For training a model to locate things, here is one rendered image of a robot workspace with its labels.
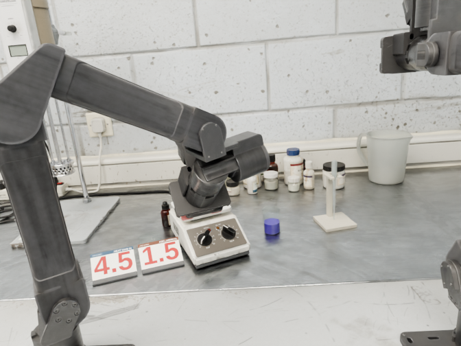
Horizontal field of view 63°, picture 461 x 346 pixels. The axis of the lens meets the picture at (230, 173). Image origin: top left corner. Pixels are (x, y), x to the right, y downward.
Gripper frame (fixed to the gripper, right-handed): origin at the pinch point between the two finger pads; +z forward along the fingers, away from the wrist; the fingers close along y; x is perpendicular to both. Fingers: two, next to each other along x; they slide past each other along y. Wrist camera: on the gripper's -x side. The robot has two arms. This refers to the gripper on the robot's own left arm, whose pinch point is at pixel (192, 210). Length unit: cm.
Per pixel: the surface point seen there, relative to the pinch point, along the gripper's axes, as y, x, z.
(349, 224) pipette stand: -38.3, 10.1, 7.4
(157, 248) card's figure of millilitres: 7.1, 3.0, 12.3
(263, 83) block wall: -42, -45, 24
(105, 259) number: 18.0, 2.3, 13.1
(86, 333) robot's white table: 23.3, 16.4, 1.2
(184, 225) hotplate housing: 0.5, 0.0, 9.6
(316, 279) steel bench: -18.7, 20.2, -3.1
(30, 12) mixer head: 23, -56, 1
